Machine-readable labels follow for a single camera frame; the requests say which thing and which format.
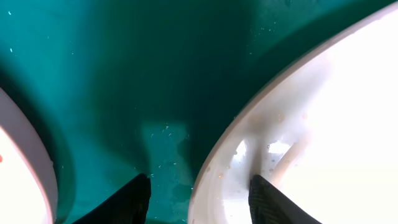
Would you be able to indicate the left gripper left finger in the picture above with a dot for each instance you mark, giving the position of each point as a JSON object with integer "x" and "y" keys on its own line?
{"x": 128, "y": 205}

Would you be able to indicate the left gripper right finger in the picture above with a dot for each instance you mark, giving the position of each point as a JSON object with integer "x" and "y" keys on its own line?
{"x": 268, "y": 205}

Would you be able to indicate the white plate with sauce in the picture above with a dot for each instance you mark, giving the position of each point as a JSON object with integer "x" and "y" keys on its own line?
{"x": 323, "y": 132}

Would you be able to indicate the yellow plate with sauce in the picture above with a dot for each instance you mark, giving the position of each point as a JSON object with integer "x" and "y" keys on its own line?
{"x": 29, "y": 192}

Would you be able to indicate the teal plastic tray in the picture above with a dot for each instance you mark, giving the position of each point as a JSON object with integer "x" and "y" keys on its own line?
{"x": 115, "y": 88}

